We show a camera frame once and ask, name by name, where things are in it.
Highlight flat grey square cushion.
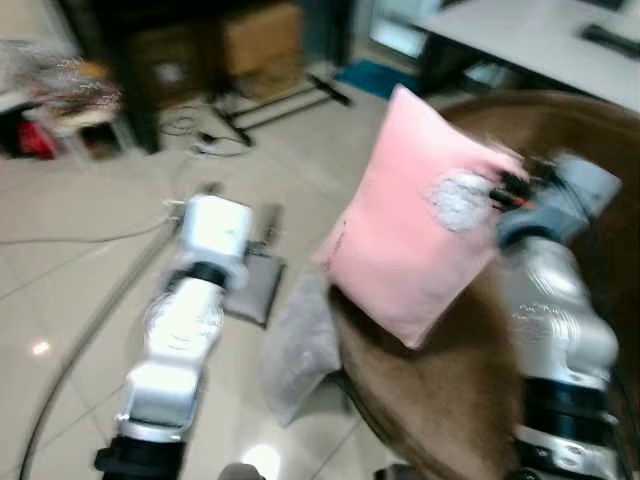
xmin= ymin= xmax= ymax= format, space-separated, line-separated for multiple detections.
xmin=222 ymin=249 xmax=288 ymax=328

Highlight light brown cardboard box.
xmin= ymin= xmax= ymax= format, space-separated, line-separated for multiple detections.
xmin=220 ymin=3 xmax=306 ymax=99

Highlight white table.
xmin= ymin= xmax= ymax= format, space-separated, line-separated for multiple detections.
xmin=413 ymin=0 xmax=640 ymax=112

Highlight blue floor mat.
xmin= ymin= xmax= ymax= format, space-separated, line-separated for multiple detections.
xmin=334 ymin=59 xmax=423 ymax=99

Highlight black metal floor stand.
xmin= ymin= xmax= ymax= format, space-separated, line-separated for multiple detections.
xmin=208 ymin=72 xmax=354 ymax=149

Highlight black remote control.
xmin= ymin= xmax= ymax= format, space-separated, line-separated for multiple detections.
xmin=581 ymin=24 xmax=640 ymax=60

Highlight brown round sofa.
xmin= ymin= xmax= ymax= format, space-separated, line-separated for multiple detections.
xmin=328 ymin=91 xmax=640 ymax=480

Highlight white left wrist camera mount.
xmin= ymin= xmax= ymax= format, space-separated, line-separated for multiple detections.
xmin=176 ymin=194 xmax=254 ymax=269

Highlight red object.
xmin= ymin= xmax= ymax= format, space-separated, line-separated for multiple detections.
xmin=14 ymin=120 xmax=59 ymax=159

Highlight pink pillow with silver patch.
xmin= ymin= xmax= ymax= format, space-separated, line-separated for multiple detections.
xmin=318 ymin=84 xmax=528 ymax=352

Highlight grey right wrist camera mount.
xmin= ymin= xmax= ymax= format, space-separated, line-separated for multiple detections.
xmin=498 ymin=153 xmax=622 ymax=249

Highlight dark brown box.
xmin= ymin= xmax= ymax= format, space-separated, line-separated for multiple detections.
xmin=128 ymin=24 xmax=219 ymax=109

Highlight light grey plush pillow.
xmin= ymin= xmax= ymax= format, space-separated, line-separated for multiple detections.
xmin=257 ymin=268 xmax=344 ymax=428

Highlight grey floor hose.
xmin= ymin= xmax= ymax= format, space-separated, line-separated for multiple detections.
xmin=18 ymin=200 xmax=196 ymax=480

